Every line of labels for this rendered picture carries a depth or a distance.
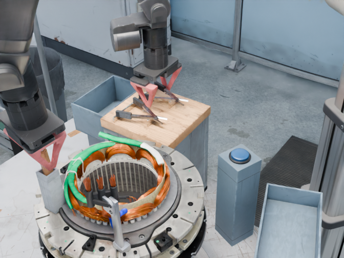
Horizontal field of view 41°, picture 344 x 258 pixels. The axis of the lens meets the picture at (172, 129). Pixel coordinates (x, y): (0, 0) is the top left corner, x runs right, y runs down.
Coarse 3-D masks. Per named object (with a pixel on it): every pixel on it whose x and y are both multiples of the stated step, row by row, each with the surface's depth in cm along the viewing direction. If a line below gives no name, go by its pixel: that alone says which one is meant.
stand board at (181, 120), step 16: (160, 96) 120; (176, 96) 120; (112, 112) 115; (144, 112) 114; (160, 112) 114; (176, 112) 114; (192, 112) 114; (208, 112) 116; (112, 128) 112; (128, 128) 109; (144, 128) 109; (160, 128) 109; (176, 128) 108; (192, 128) 111; (160, 144) 104; (176, 144) 107
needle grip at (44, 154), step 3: (42, 150) 77; (45, 150) 77; (42, 153) 77; (45, 153) 77; (42, 156) 77; (45, 156) 77; (48, 156) 78; (45, 159) 78; (48, 159) 78; (42, 168) 79; (45, 168) 79; (42, 171) 80; (45, 171) 79; (48, 171) 79; (51, 171) 80; (45, 174) 80; (48, 174) 80
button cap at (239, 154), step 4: (236, 148) 105; (240, 148) 105; (232, 152) 104; (236, 152) 104; (240, 152) 104; (244, 152) 104; (232, 156) 104; (236, 156) 103; (240, 156) 103; (244, 156) 103; (248, 156) 103; (236, 160) 103; (240, 160) 103; (244, 160) 103
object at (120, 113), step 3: (117, 111) 110; (120, 111) 110; (123, 111) 109; (117, 114) 110; (120, 114) 110; (123, 114) 109; (126, 114) 109; (129, 114) 109; (120, 117) 110; (123, 117) 110; (126, 117) 110; (129, 117) 109
